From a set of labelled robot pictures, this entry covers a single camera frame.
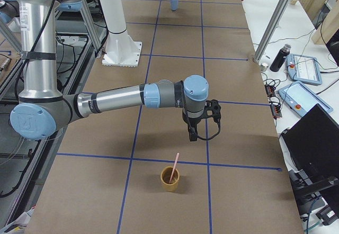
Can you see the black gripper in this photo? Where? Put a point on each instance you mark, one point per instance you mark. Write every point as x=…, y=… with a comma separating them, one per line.
x=194, y=123

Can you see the blue cup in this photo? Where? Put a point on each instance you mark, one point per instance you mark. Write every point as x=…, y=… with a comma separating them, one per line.
x=174, y=4

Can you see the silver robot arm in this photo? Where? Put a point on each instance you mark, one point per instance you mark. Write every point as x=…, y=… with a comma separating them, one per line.
x=43, y=109

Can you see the yellow wooden cup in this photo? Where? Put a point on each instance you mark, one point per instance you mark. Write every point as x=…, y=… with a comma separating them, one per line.
x=165, y=176

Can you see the small metal cylinder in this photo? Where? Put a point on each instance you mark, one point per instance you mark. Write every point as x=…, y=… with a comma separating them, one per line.
x=264, y=66

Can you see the near teach pendant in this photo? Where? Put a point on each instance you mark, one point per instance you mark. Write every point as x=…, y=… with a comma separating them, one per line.
x=302, y=99

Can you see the teach pendant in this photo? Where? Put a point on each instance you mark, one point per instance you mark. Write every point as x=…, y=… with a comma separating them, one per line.
x=302, y=99
x=303, y=68

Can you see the black water bottle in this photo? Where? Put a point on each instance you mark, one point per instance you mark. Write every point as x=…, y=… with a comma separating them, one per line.
x=280, y=58

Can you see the black laptop monitor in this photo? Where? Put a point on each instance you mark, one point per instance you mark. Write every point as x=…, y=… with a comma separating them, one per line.
x=313, y=143

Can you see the far teach pendant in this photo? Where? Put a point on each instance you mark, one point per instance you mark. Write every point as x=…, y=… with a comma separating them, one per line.
x=303, y=68

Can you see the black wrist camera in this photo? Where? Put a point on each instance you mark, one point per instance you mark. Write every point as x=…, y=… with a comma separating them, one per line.
x=213, y=110

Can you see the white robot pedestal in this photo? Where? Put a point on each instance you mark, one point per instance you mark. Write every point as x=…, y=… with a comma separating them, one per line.
x=120, y=49

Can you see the aluminium frame post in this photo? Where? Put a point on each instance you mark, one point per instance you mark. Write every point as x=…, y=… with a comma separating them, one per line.
x=269, y=31

